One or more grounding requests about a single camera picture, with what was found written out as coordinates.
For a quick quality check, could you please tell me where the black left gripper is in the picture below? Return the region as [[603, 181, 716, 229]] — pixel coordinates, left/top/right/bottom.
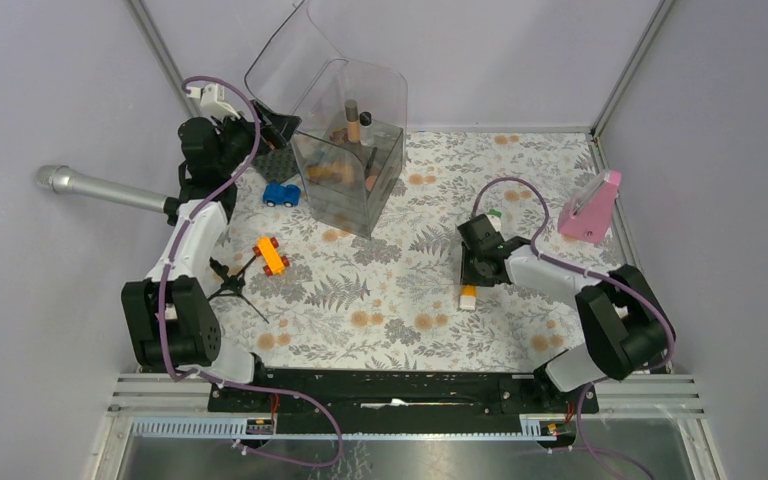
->
[[211, 99, 299, 175]]

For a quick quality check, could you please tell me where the orange cream tube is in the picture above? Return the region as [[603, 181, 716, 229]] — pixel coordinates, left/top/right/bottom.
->
[[458, 285, 477, 312]]

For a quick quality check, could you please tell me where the beige makeup sponge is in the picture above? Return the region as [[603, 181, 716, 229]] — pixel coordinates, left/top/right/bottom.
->
[[316, 162, 355, 185]]

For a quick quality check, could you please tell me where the orange round sponge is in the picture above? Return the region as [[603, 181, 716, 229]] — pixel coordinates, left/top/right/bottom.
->
[[364, 175, 378, 193]]

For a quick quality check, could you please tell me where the clear acrylic organizer box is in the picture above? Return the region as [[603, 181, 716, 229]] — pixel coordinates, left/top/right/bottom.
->
[[244, 1, 408, 238]]

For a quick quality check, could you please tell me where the beige foundation tube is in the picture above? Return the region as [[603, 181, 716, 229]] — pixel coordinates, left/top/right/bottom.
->
[[344, 99, 360, 144]]

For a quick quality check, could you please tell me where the black mascara stick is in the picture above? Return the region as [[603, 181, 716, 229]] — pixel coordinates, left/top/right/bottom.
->
[[364, 147, 378, 176]]

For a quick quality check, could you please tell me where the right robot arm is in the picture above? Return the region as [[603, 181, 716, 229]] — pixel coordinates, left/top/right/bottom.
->
[[457, 214, 675, 412]]

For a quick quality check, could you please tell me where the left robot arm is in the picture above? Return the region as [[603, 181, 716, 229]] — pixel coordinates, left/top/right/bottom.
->
[[121, 76, 301, 411]]

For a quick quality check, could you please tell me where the grey square tube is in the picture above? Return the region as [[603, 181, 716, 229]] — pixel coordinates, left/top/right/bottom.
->
[[486, 209, 502, 231]]

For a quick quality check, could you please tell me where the dark grey building plate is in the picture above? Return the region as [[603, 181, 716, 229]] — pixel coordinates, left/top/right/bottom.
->
[[252, 147, 299, 184]]

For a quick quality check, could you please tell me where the blue toy car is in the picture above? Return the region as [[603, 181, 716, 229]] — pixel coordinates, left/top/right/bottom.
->
[[262, 183, 302, 208]]

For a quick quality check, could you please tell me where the pink stand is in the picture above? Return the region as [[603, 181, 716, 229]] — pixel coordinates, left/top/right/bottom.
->
[[557, 170, 622, 244]]

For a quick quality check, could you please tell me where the yellow red toy block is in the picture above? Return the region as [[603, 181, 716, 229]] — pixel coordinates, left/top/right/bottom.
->
[[252, 237, 290, 276]]

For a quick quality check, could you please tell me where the silver microphone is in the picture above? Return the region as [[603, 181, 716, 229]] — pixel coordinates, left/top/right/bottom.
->
[[35, 165, 180, 224]]

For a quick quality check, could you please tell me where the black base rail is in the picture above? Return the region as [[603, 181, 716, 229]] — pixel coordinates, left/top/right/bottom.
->
[[207, 367, 599, 435]]

